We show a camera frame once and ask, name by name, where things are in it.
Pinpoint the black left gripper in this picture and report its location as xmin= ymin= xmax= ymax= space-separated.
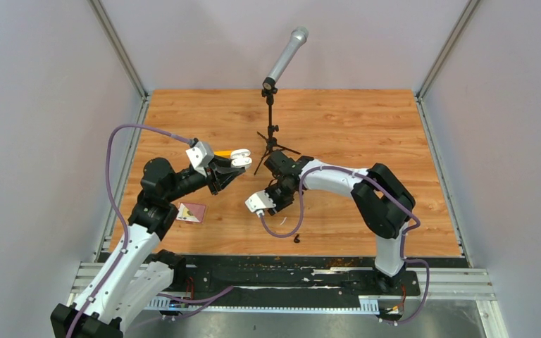
xmin=165 ymin=153 xmax=245 ymax=203

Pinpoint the white earbud charging case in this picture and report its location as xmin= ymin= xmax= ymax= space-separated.
xmin=229 ymin=149 xmax=252 ymax=169

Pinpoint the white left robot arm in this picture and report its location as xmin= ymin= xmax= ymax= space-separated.
xmin=51 ymin=156 xmax=252 ymax=337

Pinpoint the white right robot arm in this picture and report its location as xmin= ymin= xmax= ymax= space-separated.
xmin=246 ymin=151 xmax=418 ymax=294

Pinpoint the yellow triangular plastic piece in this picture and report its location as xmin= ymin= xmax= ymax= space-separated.
xmin=214 ymin=150 xmax=232 ymax=158

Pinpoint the black tripod mic stand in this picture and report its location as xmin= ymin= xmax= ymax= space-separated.
xmin=254 ymin=83 xmax=301 ymax=175

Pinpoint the small pink card packet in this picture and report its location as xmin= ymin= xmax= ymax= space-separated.
xmin=175 ymin=203 xmax=207 ymax=223

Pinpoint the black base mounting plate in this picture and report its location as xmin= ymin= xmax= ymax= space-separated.
xmin=163 ymin=255 xmax=421 ymax=308

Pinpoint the silver microphone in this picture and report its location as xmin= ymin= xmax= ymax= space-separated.
xmin=262 ymin=26 xmax=309 ymax=91

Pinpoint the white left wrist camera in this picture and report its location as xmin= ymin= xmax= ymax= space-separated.
xmin=185 ymin=141 xmax=214 ymax=177

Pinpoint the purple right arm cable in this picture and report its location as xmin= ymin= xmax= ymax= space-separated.
xmin=259 ymin=165 xmax=431 ymax=326

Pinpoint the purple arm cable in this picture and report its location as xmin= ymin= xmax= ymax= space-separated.
xmin=259 ymin=165 xmax=431 ymax=326
xmin=63 ymin=124 xmax=234 ymax=338

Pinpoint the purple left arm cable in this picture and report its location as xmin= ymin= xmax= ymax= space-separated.
xmin=63 ymin=124 xmax=234 ymax=338

